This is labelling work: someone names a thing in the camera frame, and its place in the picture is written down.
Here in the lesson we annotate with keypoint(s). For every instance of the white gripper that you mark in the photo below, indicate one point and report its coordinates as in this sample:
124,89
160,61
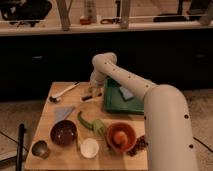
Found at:
94,91

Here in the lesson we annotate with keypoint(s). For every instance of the wooden black felt eraser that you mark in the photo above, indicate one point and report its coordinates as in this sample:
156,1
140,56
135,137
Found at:
88,97

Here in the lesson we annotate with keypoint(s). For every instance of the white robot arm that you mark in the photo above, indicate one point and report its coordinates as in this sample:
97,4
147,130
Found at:
167,125

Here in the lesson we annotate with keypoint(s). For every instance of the purple bowl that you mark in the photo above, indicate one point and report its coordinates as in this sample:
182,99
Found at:
63,133

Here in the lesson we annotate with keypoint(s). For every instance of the orange bowl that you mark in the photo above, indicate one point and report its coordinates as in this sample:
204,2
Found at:
131,137

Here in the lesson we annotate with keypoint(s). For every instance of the white small bowl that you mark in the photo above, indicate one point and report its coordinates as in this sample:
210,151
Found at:
89,148

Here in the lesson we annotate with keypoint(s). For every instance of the green plastic tray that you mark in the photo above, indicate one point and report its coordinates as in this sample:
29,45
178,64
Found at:
114,102

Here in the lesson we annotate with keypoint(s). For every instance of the green chili pepper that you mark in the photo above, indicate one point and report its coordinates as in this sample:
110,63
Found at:
85,123

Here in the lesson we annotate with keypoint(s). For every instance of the light green leafy vegetable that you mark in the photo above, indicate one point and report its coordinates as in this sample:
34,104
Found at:
99,127

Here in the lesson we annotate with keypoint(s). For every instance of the grey triangular cloth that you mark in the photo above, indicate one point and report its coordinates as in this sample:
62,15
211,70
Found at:
62,113

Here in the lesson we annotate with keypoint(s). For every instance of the orange fruit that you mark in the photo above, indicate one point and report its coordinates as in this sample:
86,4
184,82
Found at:
120,137

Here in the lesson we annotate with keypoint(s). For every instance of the red object on ledge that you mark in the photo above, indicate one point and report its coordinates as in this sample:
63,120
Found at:
84,21

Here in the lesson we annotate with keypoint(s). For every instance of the small metal cup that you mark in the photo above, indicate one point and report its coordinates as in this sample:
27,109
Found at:
40,149

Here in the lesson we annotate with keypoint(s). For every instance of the white bottle on ledge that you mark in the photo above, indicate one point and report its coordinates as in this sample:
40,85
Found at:
90,10

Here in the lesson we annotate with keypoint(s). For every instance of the black pole at left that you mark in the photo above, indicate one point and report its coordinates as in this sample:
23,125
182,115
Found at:
20,147

